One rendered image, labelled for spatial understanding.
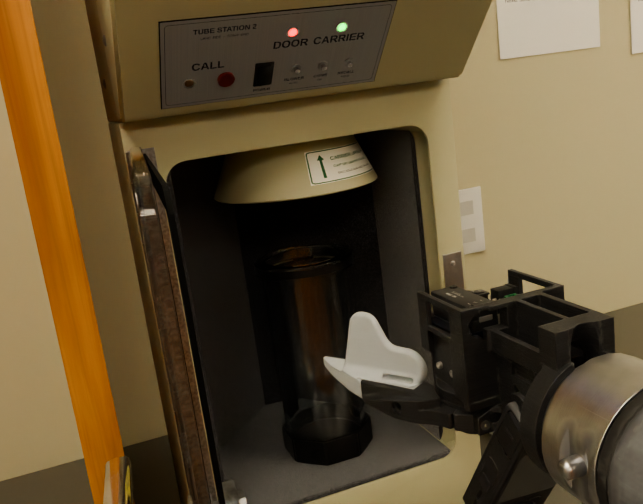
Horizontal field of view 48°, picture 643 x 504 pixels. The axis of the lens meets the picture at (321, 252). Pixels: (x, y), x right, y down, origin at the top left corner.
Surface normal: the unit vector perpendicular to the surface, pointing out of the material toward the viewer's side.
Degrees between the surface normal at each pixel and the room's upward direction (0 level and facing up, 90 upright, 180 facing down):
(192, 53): 135
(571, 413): 55
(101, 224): 90
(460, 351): 90
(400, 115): 90
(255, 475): 0
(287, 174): 66
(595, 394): 38
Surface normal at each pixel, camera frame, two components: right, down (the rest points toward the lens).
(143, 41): 0.34, 0.80
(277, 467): -0.13, -0.97
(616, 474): -0.93, -0.04
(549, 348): -0.93, 0.20
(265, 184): -0.29, -0.16
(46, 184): 0.35, 0.17
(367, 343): -0.61, 0.26
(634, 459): -0.87, -0.29
